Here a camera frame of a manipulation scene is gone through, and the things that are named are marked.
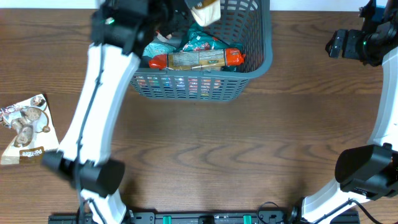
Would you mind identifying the light blue wipes packet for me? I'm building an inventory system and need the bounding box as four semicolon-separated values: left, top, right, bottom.
142;42;177;58

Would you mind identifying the Pantree snack pouch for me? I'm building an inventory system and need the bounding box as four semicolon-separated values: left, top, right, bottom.
190;0;221;27
1;94;59;165

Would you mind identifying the green Nescafe coffee bag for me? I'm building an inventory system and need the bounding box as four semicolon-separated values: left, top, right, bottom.
178;23;245;73

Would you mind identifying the red orange biscuit pack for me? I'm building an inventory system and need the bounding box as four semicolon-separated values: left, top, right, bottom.
149;48;246;70

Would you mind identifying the Kleenex tissue multipack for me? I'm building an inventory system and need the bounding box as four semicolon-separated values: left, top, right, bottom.
131;75;223;98

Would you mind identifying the grey plastic basket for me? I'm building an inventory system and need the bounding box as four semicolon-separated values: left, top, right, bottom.
131;0;273;101

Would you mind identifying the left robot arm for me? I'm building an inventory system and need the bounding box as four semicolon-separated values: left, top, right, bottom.
42;0;195;223

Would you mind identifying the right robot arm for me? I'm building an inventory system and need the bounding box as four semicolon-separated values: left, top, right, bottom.
285;0;397;223

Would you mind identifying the right black cable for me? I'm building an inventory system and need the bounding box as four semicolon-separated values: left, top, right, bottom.
313;198;379;224

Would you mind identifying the black cable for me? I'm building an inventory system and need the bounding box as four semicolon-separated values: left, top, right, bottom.
313;198;379;224
74;62;106;224

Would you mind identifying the left black cable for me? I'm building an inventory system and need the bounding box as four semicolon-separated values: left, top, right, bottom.
74;62;106;224

